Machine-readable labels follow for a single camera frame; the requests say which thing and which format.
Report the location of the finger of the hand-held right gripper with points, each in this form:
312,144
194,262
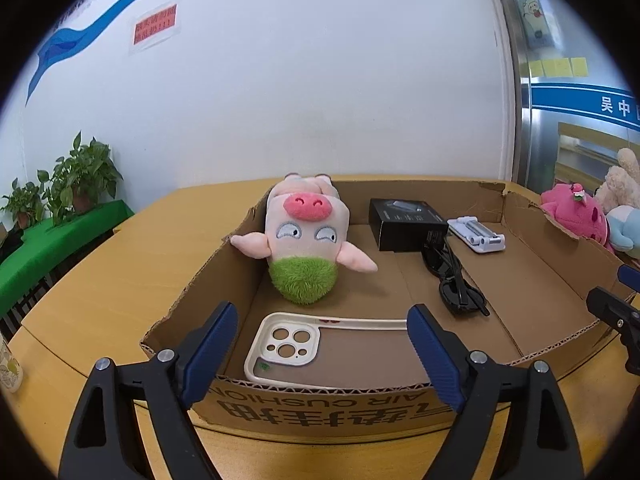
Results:
620,312
630,275

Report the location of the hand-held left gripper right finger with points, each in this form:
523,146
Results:
435,355

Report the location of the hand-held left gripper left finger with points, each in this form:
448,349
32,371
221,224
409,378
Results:
210,355

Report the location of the white phone case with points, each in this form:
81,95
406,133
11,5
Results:
270,340

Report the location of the black sunglasses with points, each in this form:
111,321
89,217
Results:
452,290

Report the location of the brown cardboard box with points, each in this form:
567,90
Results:
525,290

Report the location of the white phone stand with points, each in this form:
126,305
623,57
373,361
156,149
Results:
475,235

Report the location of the black charger box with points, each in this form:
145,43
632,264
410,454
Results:
400,227

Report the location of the wooden desktop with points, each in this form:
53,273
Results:
100,285

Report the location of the blue and white plush toy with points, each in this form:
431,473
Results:
627,230

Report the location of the beige plush toy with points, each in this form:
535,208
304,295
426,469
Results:
622,180

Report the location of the pink pig plush toy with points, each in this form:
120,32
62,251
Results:
300,240

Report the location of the blue banner strip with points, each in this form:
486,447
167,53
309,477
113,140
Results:
575,102

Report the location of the green tablecloth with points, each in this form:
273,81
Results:
50,245

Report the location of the pale printed cup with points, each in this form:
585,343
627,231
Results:
10,367

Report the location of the yellow sticky note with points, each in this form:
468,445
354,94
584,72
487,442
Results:
579,66
556,67
536,67

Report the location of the large potted plant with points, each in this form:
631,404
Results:
82,170

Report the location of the small potted plant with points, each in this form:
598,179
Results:
22,202

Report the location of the cartoon sheep sticker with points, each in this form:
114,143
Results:
532,15

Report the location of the red notice sign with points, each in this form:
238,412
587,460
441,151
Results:
155,27

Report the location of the metal door frame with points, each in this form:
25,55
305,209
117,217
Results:
515,85

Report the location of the blue wave wall decal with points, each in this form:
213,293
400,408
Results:
125,5

